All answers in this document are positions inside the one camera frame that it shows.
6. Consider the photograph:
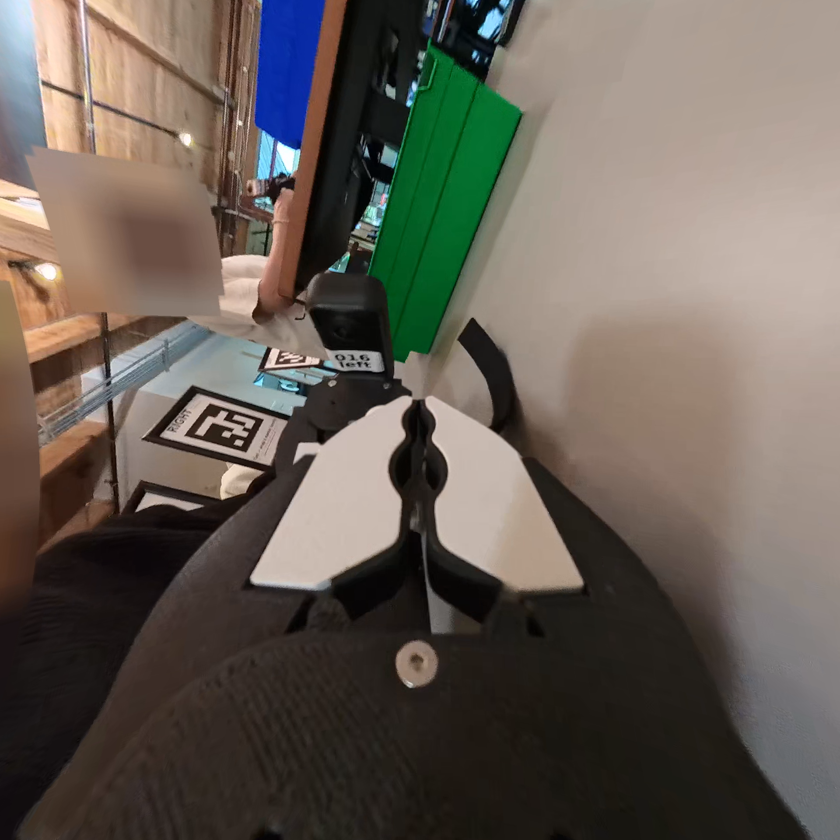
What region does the blue panel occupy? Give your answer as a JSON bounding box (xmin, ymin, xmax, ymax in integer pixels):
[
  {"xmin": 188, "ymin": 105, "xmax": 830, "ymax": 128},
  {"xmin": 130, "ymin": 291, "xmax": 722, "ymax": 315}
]
[{"xmin": 255, "ymin": 0, "xmax": 328, "ymax": 153}]

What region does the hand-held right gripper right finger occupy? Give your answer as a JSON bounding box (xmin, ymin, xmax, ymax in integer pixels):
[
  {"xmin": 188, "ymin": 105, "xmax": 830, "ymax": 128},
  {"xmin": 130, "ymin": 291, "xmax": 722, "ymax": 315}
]
[{"xmin": 423, "ymin": 395, "xmax": 585, "ymax": 599}]

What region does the small framed tag sign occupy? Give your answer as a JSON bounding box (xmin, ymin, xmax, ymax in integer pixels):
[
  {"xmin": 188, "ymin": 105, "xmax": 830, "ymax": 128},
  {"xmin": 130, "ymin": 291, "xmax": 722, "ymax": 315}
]
[{"xmin": 258, "ymin": 346, "xmax": 324, "ymax": 376}]

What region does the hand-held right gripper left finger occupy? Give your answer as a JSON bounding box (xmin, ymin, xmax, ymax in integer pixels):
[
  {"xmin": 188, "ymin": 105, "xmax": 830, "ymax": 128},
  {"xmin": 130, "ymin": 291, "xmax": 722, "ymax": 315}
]
[{"xmin": 249, "ymin": 397, "xmax": 421, "ymax": 593}]

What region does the black framed sign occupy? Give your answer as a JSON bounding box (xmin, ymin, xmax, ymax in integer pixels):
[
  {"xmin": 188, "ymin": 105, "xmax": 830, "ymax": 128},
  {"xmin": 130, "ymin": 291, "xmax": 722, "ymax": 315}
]
[{"xmin": 121, "ymin": 480, "xmax": 227, "ymax": 516}]

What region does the cream cloth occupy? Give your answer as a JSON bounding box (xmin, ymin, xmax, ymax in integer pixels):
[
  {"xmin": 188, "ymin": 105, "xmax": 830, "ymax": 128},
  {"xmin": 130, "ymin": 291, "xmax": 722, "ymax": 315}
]
[{"xmin": 220, "ymin": 461, "xmax": 275, "ymax": 501}]

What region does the person's left forearm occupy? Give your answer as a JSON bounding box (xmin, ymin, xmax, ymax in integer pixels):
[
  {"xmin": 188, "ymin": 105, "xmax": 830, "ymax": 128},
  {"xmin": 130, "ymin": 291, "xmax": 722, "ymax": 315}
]
[{"xmin": 0, "ymin": 504, "xmax": 250, "ymax": 840}]

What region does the green plastic bin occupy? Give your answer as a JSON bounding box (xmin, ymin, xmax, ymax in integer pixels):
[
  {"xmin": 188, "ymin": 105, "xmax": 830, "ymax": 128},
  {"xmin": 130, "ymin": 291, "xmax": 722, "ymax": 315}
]
[{"xmin": 366, "ymin": 39, "xmax": 525, "ymax": 358}]

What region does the large framed tag sign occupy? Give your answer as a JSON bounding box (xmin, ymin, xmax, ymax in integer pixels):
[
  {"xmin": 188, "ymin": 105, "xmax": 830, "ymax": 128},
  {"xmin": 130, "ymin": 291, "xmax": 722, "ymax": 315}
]
[{"xmin": 141, "ymin": 386, "xmax": 291, "ymax": 471}]

